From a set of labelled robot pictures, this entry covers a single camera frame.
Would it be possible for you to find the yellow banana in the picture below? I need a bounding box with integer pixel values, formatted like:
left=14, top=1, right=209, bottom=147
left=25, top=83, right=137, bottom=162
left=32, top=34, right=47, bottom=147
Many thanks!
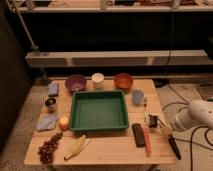
left=64, top=135, right=90, bottom=161

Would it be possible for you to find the black handled knife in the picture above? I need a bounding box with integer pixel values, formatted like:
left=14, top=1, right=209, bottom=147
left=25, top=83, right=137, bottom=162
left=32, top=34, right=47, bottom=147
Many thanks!
left=162, top=127, right=181, bottom=160

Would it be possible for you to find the blue sponge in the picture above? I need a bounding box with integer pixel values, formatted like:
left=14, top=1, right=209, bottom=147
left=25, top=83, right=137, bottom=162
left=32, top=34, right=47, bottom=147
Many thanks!
left=48, top=83, right=59, bottom=97

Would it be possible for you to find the orange fruit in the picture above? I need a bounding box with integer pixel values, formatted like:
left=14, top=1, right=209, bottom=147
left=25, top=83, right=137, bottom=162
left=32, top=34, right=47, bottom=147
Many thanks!
left=58, top=116, right=69, bottom=131

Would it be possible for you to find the red handled tool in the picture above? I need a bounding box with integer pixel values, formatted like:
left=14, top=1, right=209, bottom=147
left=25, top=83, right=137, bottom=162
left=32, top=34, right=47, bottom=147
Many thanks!
left=143, top=127, right=151, bottom=157

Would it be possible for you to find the white lower shelf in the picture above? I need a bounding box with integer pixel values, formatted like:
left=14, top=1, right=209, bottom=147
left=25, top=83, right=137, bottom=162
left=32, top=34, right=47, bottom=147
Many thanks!
left=26, top=50, right=213, bottom=68

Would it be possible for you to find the green plastic tray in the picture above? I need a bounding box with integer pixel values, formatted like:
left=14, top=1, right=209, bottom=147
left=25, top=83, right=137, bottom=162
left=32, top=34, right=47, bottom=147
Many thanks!
left=69, top=90, right=129, bottom=132

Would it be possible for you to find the bunch of red grapes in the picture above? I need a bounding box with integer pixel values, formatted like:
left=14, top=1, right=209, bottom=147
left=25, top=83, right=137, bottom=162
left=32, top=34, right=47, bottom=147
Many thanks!
left=38, top=132, right=63, bottom=164

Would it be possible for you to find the white upper shelf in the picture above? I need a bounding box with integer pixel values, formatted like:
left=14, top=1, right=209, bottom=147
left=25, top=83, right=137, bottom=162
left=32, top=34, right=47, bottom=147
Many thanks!
left=6, top=0, right=213, bottom=14

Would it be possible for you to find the white shelf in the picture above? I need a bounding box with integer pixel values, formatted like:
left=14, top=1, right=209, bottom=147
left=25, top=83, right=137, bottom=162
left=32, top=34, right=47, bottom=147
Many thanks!
left=26, top=50, right=213, bottom=68
left=6, top=0, right=213, bottom=14

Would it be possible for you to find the wooden table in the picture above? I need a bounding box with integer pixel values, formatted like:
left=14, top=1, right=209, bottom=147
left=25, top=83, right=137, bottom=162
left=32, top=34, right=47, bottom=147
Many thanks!
left=24, top=79, right=176, bottom=167

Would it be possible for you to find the black brush block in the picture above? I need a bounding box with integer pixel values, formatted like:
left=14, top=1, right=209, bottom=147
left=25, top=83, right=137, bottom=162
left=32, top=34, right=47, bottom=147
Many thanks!
left=132, top=123, right=145, bottom=147

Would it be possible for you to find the black cable on floor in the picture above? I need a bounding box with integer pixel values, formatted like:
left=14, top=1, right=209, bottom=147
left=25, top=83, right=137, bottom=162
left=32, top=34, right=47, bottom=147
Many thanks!
left=161, top=83, right=213, bottom=171

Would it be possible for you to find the light blue cup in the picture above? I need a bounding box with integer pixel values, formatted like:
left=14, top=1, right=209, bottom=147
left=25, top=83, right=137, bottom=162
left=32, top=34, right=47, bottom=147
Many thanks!
left=132, top=90, right=144, bottom=105

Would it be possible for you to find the small metal cup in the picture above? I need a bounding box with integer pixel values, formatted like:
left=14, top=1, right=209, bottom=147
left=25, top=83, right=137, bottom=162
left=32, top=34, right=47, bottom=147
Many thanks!
left=45, top=98, right=56, bottom=113

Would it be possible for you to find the purple bowl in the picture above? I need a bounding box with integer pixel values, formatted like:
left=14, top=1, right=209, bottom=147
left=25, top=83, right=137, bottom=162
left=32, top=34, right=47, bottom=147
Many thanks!
left=65, top=74, right=87, bottom=92

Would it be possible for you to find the blue-grey cloth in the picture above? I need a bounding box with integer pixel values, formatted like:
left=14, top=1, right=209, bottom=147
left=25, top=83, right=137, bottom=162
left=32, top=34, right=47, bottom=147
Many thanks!
left=36, top=114, right=58, bottom=132

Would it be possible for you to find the small black clip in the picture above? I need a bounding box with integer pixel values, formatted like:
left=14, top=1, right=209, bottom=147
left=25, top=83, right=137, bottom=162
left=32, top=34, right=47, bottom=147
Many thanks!
left=149, top=115, right=158, bottom=128

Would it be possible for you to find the white cup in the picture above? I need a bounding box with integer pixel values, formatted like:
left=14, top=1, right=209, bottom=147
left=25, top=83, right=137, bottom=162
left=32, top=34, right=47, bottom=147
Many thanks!
left=91, top=73, right=104, bottom=89

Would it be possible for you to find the metal stand pole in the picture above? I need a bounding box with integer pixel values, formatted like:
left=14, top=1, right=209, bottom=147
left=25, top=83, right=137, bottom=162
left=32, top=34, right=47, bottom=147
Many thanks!
left=10, top=0, right=51, bottom=85

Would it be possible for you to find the silver fork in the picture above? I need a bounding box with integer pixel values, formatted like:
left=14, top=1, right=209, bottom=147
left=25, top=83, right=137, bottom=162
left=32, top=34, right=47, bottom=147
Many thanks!
left=143, top=97, right=147, bottom=123

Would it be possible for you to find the orange bowl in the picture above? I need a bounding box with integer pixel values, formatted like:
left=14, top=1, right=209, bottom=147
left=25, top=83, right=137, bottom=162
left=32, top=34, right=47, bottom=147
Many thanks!
left=114, top=73, right=133, bottom=91

